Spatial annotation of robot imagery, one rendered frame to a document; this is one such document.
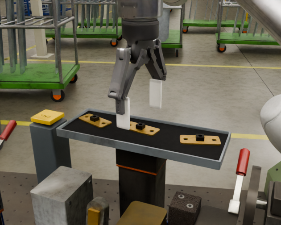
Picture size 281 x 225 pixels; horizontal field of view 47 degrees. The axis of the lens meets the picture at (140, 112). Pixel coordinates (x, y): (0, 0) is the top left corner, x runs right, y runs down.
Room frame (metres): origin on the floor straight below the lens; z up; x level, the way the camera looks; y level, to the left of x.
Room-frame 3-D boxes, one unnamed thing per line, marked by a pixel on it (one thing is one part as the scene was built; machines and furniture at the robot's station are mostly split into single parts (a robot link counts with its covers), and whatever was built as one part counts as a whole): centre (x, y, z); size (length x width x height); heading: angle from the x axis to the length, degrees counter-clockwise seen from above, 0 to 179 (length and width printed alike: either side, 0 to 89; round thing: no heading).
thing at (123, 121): (0.61, 0.04, 1.22); 0.03 x 0.01 x 0.07; 58
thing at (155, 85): (0.72, -0.04, 1.22); 0.03 x 0.01 x 0.07; 58
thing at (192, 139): (0.61, -0.13, 1.17); 0.08 x 0.04 x 0.01; 86
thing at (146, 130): (0.67, 0.00, 1.17); 0.08 x 0.04 x 0.01; 58
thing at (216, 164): (0.65, 0.00, 1.16); 0.37 x 0.14 x 0.02; 67
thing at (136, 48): (0.67, 0.00, 1.36); 0.08 x 0.07 x 0.09; 148
